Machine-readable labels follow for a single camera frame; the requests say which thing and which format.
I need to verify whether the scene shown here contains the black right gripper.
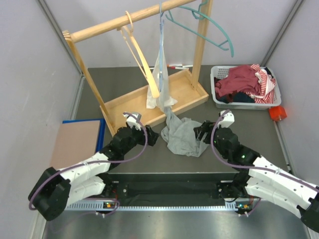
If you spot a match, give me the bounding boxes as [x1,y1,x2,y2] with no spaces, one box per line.
[194,120,229,159]

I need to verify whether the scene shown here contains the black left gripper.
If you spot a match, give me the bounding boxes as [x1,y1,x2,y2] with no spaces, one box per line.
[122,124,160,155]

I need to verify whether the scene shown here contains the grey tank top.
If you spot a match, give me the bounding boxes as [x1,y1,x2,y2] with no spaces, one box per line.
[160,107,208,157]

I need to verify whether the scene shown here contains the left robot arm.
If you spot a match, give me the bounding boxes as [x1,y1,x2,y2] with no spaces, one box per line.
[28,125,159,221]

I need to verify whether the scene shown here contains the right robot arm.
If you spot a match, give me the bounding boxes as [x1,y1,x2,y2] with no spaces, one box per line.
[193,121,319,232]

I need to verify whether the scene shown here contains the white tank top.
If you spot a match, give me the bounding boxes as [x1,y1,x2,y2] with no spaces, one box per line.
[146,51,177,112]

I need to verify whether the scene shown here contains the wooden hanger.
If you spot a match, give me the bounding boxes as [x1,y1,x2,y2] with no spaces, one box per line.
[117,11,160,98]

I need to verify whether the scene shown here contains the wooden clothes rack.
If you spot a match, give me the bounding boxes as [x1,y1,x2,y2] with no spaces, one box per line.
[62,0,212,134]

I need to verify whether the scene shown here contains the white laundry basket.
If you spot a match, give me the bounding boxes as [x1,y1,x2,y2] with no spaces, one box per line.
[210,66,282,110]

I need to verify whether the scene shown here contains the pink red garment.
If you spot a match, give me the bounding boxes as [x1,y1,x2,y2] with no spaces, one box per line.
[215,65,261,97]

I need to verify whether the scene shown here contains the red capped marker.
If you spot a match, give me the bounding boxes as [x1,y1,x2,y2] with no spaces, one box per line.
[167,64,193,70]

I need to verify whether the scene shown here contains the red plastic block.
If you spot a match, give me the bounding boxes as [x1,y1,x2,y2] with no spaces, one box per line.
[269,106,287,121]

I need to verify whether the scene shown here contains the red white striped garment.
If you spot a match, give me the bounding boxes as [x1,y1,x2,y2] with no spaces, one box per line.
[246,64,277,104]

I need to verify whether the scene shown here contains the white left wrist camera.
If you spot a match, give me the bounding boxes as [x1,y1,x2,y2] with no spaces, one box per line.
[123,112,142,130]

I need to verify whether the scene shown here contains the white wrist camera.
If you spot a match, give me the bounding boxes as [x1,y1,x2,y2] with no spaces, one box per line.
[217,110,235,128]
[123,112,142,130]

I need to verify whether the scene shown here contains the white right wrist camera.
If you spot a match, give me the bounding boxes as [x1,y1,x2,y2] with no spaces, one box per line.
[217,110,235,128]

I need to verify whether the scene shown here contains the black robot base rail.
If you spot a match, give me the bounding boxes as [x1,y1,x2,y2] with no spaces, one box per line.
[99,172,249,206]

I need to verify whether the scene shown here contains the brown board blue frame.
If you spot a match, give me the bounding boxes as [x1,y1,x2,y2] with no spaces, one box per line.
[50,119,106,169]

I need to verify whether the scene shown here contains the light blue wire hanger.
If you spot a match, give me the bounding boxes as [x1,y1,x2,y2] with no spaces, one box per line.
[159,2,164,92]

